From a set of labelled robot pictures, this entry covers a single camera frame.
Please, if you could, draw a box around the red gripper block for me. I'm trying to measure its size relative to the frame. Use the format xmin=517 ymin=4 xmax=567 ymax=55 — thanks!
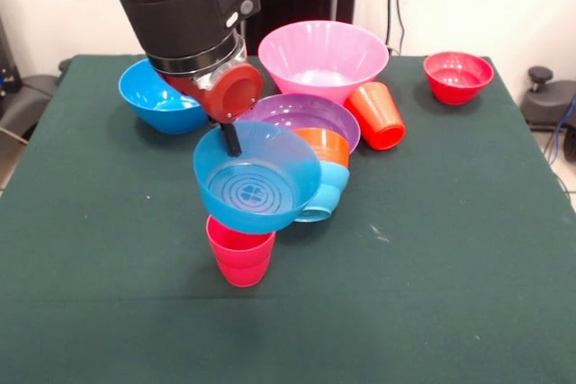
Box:
xmin=159 ymin=37 xmax=265 ymax=158

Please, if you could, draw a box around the flat-bottomed blue bowl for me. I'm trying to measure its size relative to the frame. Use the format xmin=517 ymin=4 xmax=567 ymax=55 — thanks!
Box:
xmin=193 ymin=121 xmax=323 ymax=236

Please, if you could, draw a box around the wide purple bowl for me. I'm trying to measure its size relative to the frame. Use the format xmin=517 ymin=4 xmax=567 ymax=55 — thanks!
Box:
xmin=238 ymin=94 xmax=363 ymax=155

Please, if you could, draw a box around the deep blue bowl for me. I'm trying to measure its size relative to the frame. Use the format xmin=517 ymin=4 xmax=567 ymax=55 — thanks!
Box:
xmin=118 ymin=58 xmax=211 ymax=136

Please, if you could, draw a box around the orange bowl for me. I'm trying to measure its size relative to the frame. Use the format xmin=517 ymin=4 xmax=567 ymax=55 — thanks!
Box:
xmin=291 ymin=127 xmax=352 ymax=168

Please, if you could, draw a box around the ribbed cyan bowl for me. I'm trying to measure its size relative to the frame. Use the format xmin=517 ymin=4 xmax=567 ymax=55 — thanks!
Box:
xmin=292 ymin=161 xmax=352 ymax=224

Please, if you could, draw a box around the ribbed pink-red cup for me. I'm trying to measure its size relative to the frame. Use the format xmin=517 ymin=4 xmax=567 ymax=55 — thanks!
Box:
xmin=205 ymin=215 xmax=277 ymax=289

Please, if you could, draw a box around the large pink bowl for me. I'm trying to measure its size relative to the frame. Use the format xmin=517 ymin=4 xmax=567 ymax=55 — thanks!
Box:
xmin=257 ymin=20 xmax=391 ymax=107

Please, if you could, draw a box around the red cup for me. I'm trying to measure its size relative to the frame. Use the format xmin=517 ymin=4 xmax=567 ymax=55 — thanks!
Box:
xmin=344 ymin=81 xmax=407 ymax=152

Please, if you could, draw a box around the dark green table cloth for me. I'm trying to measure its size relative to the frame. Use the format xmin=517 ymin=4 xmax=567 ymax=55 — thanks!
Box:
xmin=0 ymin=54 xmax=576 ymax=384

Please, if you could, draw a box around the grey black equipment base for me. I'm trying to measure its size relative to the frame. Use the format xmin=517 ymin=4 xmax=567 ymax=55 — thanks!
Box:
xmin=521 ymin=66 xmax=576 ymax=133
xmin=0 ymin=73 xmax=59 ymax=142

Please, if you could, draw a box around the small crimson bowl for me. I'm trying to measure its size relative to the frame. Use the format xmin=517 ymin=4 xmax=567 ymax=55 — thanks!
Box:
xmin=422 ymin=51 xmax=495 ymax=106

